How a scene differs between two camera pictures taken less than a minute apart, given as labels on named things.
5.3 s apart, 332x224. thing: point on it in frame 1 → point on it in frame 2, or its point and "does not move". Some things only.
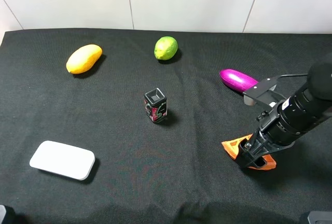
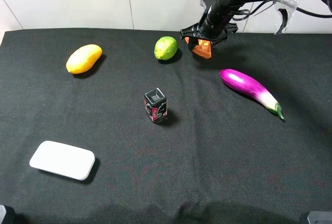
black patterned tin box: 155,103 does not move
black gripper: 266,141 → 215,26
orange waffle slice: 232,147 → 204,49
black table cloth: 125,126 does not move
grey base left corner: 2,212 does not move
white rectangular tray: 73,162 does not move
